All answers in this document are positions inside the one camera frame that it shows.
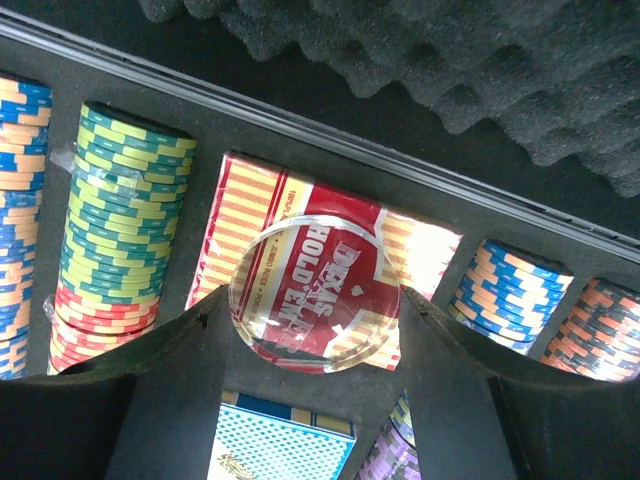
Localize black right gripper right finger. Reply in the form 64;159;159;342
399;289;639;479

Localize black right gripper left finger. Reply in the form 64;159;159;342
1;287;233;479

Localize purple black chip stack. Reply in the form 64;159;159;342
356;420;421;480

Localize blue playing card box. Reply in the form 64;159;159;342
207;391;357;480

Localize clear round dealer button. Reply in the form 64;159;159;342
228;215;401;374

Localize red playing card box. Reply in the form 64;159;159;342
187;152;462;373

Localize black poker chip case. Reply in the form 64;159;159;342
0;0;640;480

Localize blue yellow chip stack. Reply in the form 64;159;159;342
383;391;416;448

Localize red orange chip stack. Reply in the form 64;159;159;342
47;283;159;375

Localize orange black chip stack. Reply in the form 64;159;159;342
539;278;639;382

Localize green yellow chip stack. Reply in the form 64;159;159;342
57;101;197;310

